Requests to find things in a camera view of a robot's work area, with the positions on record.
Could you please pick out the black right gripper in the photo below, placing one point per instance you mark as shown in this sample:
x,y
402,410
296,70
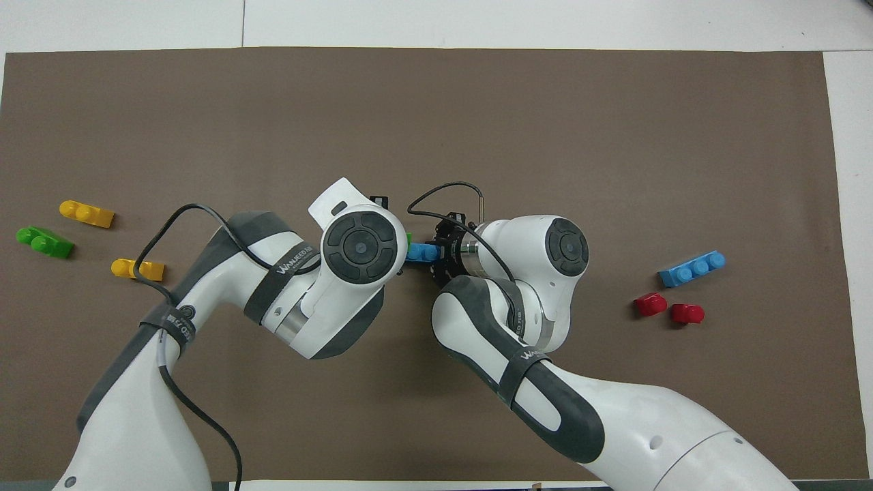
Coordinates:
x,y
455,252

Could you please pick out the blue three-stud toy block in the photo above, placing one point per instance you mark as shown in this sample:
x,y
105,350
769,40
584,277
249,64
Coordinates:
x,y
423,253
689,271

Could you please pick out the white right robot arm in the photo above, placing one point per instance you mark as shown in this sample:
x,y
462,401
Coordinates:
x,y
648,423

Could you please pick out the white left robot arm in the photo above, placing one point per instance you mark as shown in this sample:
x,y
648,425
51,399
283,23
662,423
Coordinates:
x,y
136,409

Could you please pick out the brown table mat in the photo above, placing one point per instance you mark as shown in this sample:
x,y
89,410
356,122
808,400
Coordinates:
x,y
545,123

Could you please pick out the red single-stud toy block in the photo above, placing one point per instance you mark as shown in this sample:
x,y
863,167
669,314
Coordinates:
x,y
650,304
687,314

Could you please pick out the yellow two-stud toy block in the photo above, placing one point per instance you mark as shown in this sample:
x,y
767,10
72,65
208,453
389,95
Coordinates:
x,y
140,270
89,215

